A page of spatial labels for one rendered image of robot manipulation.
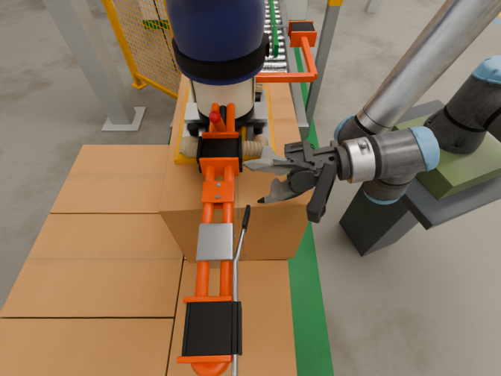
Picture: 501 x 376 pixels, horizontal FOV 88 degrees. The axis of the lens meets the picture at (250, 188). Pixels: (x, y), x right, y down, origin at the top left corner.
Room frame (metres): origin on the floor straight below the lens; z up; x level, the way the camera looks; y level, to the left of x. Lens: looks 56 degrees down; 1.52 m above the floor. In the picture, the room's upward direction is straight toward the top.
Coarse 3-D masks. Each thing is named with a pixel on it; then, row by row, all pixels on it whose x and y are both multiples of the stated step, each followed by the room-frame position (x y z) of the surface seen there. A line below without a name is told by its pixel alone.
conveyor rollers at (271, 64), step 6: (276, 0) 2.74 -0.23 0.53; (276, 6) 2.57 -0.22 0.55; (276, 12) 2.48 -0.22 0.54; (276, 18) 2.38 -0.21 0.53; (270, 24) 2.23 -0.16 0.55; (264, 30) 2.13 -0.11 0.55; (270, 30) 2.13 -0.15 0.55; (270, 36) 2.04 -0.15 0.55; (270, 42) 1.95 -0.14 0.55; (282, 42) 1.95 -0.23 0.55; (270, 48) 1.86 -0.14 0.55; (282, 48) 1.86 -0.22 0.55; (270, 54) 1.78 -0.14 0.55; (282, 54) 1.78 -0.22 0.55; (270, 60) 1.75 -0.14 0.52; (276, 60) 1.75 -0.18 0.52; (282, 60) 1.75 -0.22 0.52; (264, 66) 1.66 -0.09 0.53; (270, 66) 1.66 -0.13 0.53; (276, 66) 1.66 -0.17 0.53; (282, 66) 1.66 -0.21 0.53
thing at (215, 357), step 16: (192, 304) 0.08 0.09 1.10; (208, 304) 0.08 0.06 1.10; (224, 304) 0.08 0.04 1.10; (192, 320) 0.06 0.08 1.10; (208, 320) 0.06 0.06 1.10; (224, 320) 0.06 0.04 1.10; (192, 336) 0.04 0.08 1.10; (208, 336) 0.04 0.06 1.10; (224, 336) 0.04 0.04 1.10; (192, 352) 0.02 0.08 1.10; (208, 352) 0.02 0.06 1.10; (224, 352) 0.02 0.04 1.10
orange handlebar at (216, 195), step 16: (304, 48) 0.84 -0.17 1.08; (256, 80) 0.68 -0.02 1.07; (272, 80) 0.68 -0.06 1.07; (288, 80) 0.68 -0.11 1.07; (304, 80) 0.69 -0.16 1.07; (208, 176) 0.33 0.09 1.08; (224, 176) 0.33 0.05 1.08; (208, 192) 0.28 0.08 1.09; (224, 192) 0.28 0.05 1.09; (208, 208) 0.25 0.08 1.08; (224, 208) 0.25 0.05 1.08; (208, 272) 0.13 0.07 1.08; (224, 272) 0.13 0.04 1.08; (224, 288) 0.10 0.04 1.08; (192, 368) 0.00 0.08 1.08; (208, 368) 0.00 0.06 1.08; (224, 368) 0.00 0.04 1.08
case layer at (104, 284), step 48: (96, 192) 0.64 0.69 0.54; (144, 192) 0.64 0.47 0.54; (48, 240) 0.41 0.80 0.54; (96, 240) 0.41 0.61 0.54; (144, 240) 0.41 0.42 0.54; (48, 288) 0.23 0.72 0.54; (96, 288) 0.23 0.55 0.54; (144, 288) 0.23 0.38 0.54; (192, 288) 0.23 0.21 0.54; (240, 288) 0.23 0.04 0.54; (288, 288) 0.23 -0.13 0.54; (0, 336) 0.08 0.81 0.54; (48, 336) 0.08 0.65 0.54; (96, 336) 0.08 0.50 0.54; (144, 336) 0.08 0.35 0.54; (288, 336) 0.08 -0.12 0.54
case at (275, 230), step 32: (288, 96) 0.78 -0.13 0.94; (288, 128) 0.62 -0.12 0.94; (192, 192) 0.38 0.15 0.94; (256, 192) 0.38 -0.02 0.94; (192, 224) 0.33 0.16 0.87; (256, 224) 0.33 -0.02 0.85; (288, 224) 0.34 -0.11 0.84; (192, 256) 0.32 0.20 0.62; (256, 256) 0.33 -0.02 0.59; (288, 256) 0.34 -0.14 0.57
